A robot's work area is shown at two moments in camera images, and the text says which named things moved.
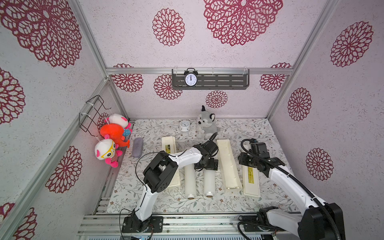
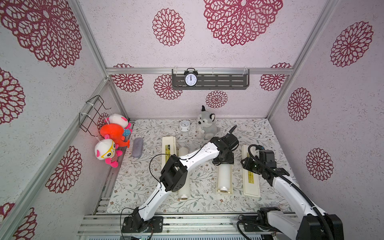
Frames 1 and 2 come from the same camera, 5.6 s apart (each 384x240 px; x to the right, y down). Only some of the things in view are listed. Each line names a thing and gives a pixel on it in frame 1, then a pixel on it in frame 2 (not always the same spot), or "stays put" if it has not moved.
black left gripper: x=214 y=165 → x=231 y=160
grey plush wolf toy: x=207 y=126 stays put
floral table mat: x=248 y=156 stays put
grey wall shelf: x=213 y=79 stays put
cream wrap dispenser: x=169 y=146 stays put
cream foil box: x=231 y=176 → x=231 y=186
